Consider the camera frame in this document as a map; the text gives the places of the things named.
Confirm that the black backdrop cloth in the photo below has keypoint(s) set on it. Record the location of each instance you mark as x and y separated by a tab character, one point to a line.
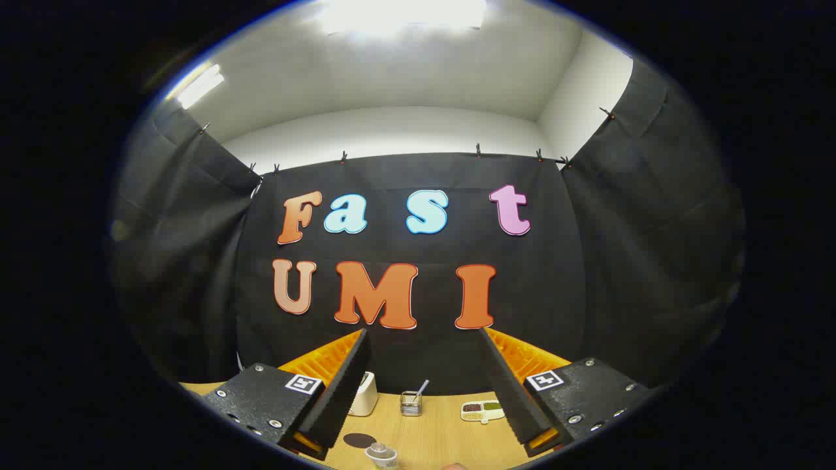
575	261

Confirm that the clear juice bottle green label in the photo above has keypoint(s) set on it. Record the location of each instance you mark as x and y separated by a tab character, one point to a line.
381	455

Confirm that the large ceiling light panel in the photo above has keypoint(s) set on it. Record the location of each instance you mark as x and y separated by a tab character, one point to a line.
401	13

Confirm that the ceiling light strip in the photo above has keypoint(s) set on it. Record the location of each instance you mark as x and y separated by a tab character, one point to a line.
199	86

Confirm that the metal mesh holder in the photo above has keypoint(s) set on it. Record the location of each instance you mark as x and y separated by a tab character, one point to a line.
410	405

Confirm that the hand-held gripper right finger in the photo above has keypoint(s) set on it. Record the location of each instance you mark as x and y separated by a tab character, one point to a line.
506	385

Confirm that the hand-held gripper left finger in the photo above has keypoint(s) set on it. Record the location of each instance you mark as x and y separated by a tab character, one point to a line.
343	385

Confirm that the wooden table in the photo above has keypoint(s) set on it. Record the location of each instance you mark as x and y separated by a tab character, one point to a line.
437	437

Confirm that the striped straw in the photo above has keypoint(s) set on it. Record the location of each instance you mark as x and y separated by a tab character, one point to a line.
422	388

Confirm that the dark round coaster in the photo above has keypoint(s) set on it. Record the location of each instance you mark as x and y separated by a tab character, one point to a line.
359	440

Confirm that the cream toaster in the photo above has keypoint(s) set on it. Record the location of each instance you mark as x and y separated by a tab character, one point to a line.
364	395

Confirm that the white divided snack tray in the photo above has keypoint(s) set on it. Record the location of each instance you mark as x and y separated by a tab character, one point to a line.
482	410

